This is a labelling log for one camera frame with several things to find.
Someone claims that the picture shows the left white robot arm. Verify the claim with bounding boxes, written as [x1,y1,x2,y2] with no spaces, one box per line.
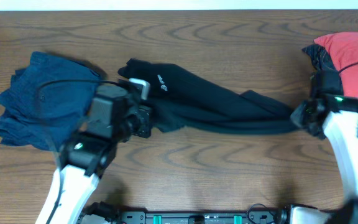
[36,78,152,223]

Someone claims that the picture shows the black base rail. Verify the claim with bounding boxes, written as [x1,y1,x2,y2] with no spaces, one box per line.
[79,201,291,224]

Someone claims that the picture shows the folded navy blue shorts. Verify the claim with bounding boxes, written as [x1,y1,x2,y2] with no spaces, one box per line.
[0,52,101,151]

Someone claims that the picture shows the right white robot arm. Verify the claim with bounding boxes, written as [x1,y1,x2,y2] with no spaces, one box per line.
[277,71,358,224]

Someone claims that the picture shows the black t-shirt with logo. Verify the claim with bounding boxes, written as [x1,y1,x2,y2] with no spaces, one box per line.
[117,58,297,135]

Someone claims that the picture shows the black patterned garment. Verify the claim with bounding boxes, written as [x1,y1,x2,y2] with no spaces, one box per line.
[302,44,336,71]

